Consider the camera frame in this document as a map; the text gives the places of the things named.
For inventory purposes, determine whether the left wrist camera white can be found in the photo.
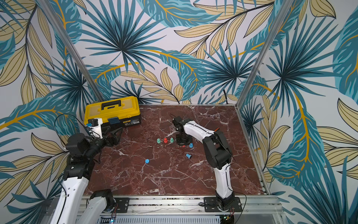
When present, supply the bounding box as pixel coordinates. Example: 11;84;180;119
86;118;103;139

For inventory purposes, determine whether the yellow black toolbox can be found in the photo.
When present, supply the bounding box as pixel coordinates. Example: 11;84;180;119
84;96;142;129

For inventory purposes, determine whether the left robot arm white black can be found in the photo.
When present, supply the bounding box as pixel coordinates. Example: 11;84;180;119
51;128;123;224

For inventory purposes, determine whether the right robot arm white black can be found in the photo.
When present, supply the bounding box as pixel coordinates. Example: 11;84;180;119
172;116;243;212

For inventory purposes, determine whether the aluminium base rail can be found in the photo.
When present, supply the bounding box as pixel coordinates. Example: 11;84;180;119
90;195;289;224

